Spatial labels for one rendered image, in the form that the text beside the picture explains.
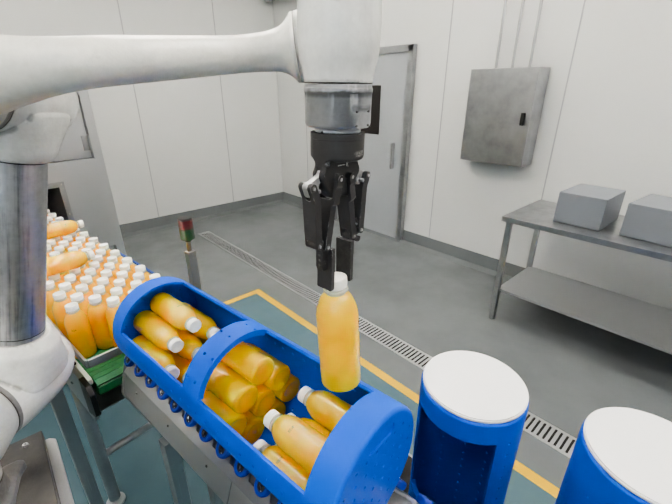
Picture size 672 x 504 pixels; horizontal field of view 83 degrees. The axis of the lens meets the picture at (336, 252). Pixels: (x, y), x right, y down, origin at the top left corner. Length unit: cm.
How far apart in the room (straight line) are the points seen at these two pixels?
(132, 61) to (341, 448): 67
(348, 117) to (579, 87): 343
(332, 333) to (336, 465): 23
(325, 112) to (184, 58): 23
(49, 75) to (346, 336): 53
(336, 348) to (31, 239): 61
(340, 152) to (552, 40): 353
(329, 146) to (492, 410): 82
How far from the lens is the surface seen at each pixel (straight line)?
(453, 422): 110
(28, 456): 118
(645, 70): 376
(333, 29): 50
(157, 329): 123
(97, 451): 211
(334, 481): 74
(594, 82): 383
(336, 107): 50
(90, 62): 61
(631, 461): 115
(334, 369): 66
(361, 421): 75
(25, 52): 63
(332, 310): 61
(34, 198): 89
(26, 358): 102
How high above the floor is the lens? 178
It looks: 23 degrees down
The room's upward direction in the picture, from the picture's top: straight up
